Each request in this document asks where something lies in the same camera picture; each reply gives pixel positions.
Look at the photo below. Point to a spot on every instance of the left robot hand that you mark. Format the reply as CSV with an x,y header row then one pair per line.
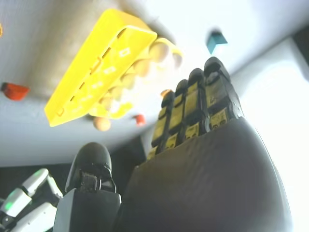
x,y
205,181

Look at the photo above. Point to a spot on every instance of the brown egg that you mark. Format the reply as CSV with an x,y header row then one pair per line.
x,y
101,123

